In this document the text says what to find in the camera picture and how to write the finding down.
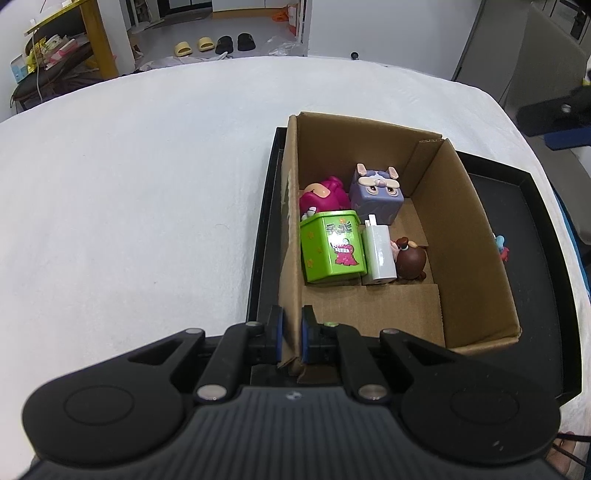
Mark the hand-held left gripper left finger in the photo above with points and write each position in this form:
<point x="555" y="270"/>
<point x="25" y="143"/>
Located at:
<point x="278" y="338"/>

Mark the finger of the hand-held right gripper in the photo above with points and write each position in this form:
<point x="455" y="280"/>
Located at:
<point x="565" y="110"/>

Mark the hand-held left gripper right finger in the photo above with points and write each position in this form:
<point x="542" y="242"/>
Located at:
<point x="306" y="341"/>

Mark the green printed toy box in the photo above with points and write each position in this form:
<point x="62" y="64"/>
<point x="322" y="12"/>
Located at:
<point x="332" y="249"/>

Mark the black plastic tray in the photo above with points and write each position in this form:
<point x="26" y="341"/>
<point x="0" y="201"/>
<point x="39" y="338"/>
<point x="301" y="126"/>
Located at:
<point x="517" y="217"/>

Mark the white charger plug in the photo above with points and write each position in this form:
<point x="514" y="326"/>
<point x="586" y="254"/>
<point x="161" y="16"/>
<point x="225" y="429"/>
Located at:
<point x="381" y="251"/>

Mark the brown pig toy figure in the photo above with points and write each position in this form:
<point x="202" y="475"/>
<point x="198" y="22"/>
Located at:
<point x="411" y="261"/>

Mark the pink bear toy figure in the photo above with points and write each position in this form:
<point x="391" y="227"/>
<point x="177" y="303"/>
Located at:
<point x="323" y="196"/>

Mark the purple cube rabbit toy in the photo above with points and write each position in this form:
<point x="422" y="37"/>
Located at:
<point x="376" y="196"/>

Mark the brown cardboard box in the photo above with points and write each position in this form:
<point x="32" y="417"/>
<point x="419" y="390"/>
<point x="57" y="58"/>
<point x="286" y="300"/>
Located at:
<point x="461" y="240"/>

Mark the grey chair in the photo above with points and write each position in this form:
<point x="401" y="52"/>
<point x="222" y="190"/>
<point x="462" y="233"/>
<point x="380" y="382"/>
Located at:
<point x="531" y="50"/>

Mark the small blue toy figure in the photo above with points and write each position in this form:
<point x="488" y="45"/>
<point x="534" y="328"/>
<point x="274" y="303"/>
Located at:
<point x="501" y="247"/>

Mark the person's foot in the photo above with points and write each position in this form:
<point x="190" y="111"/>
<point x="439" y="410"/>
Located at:
<point x="565" y="454"/>

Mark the clear plastic bag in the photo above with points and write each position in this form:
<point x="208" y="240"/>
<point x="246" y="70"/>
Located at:
<point x="286" y="48"/>

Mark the orange object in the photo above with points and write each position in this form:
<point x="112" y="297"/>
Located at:
<point x="284" y="14"/>

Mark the yellow wooden table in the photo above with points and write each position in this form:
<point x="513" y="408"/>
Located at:
<point x="99" y="37"/>

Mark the pile of snack packets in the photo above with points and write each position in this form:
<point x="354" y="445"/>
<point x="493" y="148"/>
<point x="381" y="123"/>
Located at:
<point x="51" y="48"/>

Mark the blue and white carton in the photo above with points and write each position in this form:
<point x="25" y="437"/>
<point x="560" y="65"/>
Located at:
<point x="18" y="69"/>

